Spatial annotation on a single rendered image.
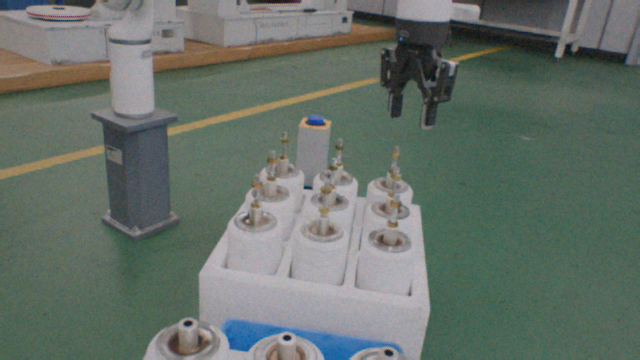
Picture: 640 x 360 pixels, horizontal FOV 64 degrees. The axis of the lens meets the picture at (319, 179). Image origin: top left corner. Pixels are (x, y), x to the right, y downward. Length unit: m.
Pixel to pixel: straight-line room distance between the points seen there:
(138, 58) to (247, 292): 0.61
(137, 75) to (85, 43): 1.68
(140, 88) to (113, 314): 0.50
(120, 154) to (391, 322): 0.75
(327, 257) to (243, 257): 0.14
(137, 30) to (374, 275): 0.75
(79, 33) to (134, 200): 1.68
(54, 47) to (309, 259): 2.18
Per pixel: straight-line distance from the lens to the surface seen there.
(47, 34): 2.83
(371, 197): 1.08
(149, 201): 1.34
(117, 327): 1.09
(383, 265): 0.86
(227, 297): 0.91
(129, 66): 1.24
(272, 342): 0.65
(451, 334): 1.13
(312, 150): 1.23
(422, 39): 0.74
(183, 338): 0.64
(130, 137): 1.26
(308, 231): 0.88
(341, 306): 0.87
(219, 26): 3.52
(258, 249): 0.88
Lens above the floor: 0.69
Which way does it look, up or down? 24 degrees down
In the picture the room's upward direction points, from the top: 5 degrees clockwise
